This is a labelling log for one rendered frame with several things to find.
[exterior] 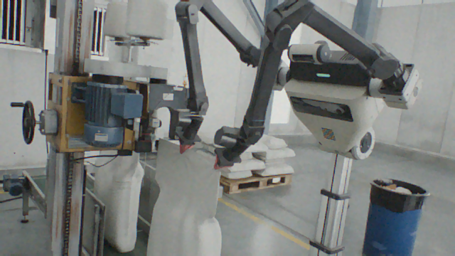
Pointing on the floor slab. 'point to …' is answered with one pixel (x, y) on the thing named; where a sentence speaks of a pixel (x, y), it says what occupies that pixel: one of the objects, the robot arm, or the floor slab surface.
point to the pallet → (231, 185)
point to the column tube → (57, 172)
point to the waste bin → (393, 217)
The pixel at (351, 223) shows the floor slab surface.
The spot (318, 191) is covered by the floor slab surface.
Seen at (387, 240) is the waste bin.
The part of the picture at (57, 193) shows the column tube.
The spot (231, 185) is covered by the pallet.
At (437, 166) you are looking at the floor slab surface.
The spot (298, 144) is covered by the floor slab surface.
